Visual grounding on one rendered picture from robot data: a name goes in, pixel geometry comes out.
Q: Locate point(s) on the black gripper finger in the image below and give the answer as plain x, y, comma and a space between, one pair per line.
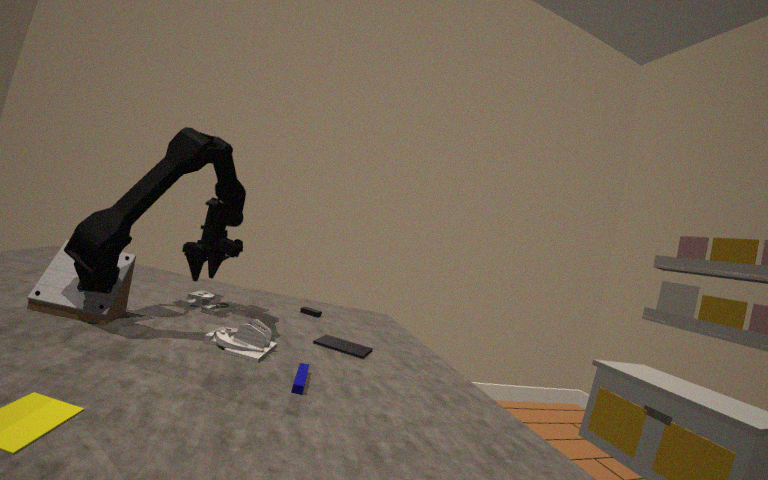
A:
195, 264
214, 263

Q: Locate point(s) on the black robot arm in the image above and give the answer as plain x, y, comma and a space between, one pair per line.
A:
97, 241

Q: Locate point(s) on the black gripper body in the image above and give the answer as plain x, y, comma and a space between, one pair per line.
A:
203, 247

